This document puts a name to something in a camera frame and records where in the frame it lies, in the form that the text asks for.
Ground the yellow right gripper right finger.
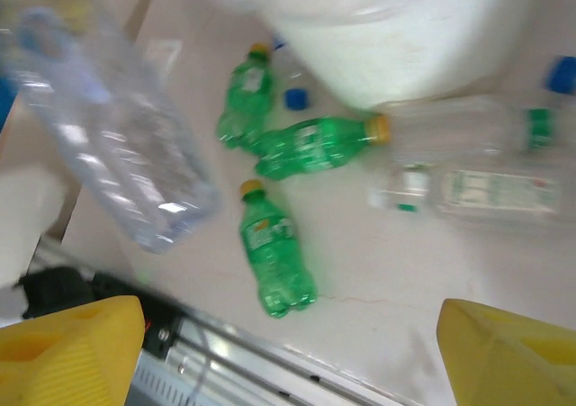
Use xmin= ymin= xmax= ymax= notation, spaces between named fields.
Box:
xmin=439 ymin=297 xmax=576 ymax=406

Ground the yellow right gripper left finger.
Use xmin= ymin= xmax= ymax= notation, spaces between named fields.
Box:
xmin=0 ymin=294 xmax=146 ymax=406

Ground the clear bottle green label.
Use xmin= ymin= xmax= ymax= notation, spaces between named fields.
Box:
xmin=365 ymin=161 xmax=566 ymax=230

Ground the large clear ribbed bottle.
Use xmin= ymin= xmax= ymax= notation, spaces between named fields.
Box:
xmin=0 ymin=5 xmax=223 ymax=256

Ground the green Sprite bottle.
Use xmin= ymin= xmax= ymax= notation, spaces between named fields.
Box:
xmin=252 ymin=113 xmax=392 ymax=182
xmin=216 ymin=41 xmax=275 ymax=152
xmin=237 ymin=178 xmax=320 ymax=321

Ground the clear bottle green cap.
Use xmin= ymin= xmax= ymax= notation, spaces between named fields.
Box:
xmin=379 ymin=95 xmax=562 ymax=167

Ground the clear bottle blue cap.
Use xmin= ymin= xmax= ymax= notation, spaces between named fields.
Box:
xmin=541 ymin=55 xmax=576 ymax=96

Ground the white plastic bin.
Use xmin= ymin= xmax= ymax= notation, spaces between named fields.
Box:
xmin=250 ymin=0 xmax=542 ymax=113

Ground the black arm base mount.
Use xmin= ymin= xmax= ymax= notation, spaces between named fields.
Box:
xmin=14 ymin=265 xmax=182 ymax=358

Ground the aluminium mounting rail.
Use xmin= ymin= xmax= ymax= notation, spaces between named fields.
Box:
xmin=129 ymin=305 xmax=409 ymax=406

